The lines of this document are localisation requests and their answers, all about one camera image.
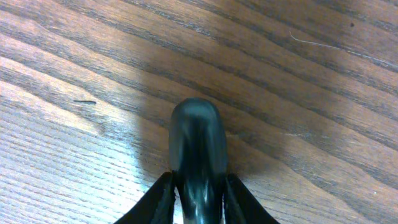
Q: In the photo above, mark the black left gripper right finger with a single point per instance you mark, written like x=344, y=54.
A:
x=240, y=206

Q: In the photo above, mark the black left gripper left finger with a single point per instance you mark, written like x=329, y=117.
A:
x=156, y=206

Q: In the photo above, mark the black yellow screwdriver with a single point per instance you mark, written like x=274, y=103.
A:
x=198, y=159

